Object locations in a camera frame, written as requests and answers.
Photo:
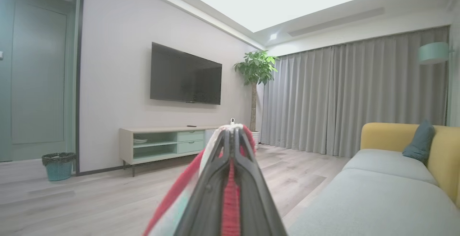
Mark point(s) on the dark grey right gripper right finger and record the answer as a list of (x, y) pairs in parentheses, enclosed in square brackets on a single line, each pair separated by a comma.
[(255, 193)]

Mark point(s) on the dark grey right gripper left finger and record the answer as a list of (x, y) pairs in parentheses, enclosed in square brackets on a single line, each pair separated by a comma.
[(212, 178)]

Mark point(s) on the red and white garment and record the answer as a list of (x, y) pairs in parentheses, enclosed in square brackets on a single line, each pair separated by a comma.
[(179, 187)]

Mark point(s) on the white plant pot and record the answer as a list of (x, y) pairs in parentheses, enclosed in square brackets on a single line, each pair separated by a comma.
[(256, 137)]

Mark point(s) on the white bowl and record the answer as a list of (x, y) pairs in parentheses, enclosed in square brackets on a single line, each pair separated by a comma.
[(140, 141)]

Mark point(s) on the beige and green TV cabinet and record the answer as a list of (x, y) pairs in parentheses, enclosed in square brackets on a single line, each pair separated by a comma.
[(125, 146)]

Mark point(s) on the grey sofa seat cushion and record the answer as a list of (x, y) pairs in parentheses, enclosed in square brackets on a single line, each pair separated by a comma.
[(359, 200)]

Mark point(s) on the green potted tree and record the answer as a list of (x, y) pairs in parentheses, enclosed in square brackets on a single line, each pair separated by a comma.
[(256, 68)]

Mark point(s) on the grey window curtain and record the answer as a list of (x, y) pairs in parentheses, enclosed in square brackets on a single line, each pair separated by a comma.
[(352, 99)]

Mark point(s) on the teal waste basket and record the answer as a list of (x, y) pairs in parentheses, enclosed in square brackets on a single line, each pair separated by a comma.
[(58, 167)]

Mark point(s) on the teal throw cushion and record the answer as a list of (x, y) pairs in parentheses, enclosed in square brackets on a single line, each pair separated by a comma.
[(418, 144)]

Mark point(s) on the pale green door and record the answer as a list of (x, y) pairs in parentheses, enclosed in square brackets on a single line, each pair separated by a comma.
[(37, 77)]

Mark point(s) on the pale green floor lamp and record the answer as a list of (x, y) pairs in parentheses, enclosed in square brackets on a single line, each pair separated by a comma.
[(433, 52)]

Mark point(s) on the black wall-mounted television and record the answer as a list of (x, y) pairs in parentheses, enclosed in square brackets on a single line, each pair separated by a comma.
[(185, 74)]

